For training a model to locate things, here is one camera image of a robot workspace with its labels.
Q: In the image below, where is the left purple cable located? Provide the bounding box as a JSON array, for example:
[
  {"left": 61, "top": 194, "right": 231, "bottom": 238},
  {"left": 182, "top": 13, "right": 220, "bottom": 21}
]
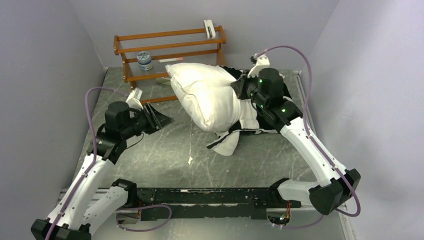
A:
[{"left": 44, "top": 86, "right": 129, "bottom": 240}]

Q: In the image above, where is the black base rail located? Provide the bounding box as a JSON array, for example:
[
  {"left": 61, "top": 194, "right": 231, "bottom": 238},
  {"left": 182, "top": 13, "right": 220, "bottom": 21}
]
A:
[{"left": 118, "top": 187, "right": 302, "bottom": 221}]

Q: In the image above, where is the purple cable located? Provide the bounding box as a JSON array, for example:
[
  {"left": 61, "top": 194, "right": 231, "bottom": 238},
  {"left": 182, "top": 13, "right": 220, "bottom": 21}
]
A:
[
  {"left": 253, "top": 44, "right": 362, "bottom": 218},
  {"left": 44, "top": 86, "right": 129, "bottom": 240}
]

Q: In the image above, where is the black white checkered pillowcase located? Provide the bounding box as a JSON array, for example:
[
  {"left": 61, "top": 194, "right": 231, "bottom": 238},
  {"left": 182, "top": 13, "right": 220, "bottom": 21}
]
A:
[{"left": 205, "top": 65, "right": 277, "bottom": 156}]

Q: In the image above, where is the white pillow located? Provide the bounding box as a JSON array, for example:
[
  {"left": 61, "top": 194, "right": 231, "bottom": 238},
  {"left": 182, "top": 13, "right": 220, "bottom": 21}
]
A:
[{"left": 165, "top": 62, "right": 243, "bottom": 132}]

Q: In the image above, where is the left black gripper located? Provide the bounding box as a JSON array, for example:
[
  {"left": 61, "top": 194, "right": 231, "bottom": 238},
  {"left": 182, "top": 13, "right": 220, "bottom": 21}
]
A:
[{"left": 121, "top": 101, "right": 174, "bottom": 139}]

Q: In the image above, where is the white marker pink cap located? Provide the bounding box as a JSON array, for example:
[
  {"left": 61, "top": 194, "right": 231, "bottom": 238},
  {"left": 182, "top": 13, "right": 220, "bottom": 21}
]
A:
[{"left": 158, "top": 57, "right": 183, "bottom": 63}]

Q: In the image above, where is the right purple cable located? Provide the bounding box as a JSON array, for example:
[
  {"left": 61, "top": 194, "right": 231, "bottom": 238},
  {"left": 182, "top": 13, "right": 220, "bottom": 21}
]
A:
[{"left": 253, "top": 44, "right": 362, "bottom": 218}]

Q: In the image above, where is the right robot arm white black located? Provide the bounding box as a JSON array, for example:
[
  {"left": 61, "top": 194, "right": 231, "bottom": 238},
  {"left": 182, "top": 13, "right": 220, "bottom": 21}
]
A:
[{"left": 230, "top": 67, "right": 361, "bottom": 215}]

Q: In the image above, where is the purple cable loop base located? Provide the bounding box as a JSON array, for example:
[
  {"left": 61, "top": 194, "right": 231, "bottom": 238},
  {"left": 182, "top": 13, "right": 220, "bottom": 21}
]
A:
[
  {"left": 115, "top": 204, "right": 173, "bottom": 233},
  {"left": 263, "top": 212, "right": 325, "bottom": 230}
]

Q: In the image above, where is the wooden shelf rack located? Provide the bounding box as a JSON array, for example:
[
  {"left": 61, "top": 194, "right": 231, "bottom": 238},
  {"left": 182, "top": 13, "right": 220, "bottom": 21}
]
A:
[{"left": 113, "top": 25, "right": 227, "bottom": 89}]

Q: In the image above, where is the white clip on rack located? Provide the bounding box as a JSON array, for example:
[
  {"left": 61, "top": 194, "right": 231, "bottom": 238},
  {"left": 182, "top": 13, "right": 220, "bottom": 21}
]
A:
[{"left": 203, "top": 19, "right": 216, "bottom": 40}]

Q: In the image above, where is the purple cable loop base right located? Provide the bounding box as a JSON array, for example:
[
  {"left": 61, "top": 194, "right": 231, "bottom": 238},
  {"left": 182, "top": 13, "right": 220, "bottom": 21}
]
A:
[{"left": 263, "top": 212, "right": 325, "bottom": 230}]

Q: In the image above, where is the blue white round jar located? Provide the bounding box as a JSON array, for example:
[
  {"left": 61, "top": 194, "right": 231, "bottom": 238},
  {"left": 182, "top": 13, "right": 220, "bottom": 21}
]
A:
[{"left": 136, "top": 51, "right": 153, "bottom": 71}]

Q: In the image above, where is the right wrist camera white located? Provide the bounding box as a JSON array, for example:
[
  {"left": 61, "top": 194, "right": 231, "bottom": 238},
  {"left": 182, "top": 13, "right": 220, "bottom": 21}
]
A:
[{"left": 247, "top": 54, "right": 270, "bottom": 78}]

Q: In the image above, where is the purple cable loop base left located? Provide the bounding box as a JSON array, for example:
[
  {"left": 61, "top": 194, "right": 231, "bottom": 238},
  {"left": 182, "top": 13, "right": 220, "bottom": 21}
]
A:
[{"left": 115, "top": 204, "right": 173, "bottom": 233}]

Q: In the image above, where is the green white stapler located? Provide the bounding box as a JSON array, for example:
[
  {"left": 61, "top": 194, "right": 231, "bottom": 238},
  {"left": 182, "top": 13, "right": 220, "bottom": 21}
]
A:
[{"left": 156, "top": 77, "right": 171, "bottom": 86}]

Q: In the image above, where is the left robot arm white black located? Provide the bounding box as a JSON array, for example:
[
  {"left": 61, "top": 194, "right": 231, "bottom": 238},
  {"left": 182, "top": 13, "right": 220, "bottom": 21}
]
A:
[{"left": 31, "top": 100, "right": 174, "bottom": 240}]

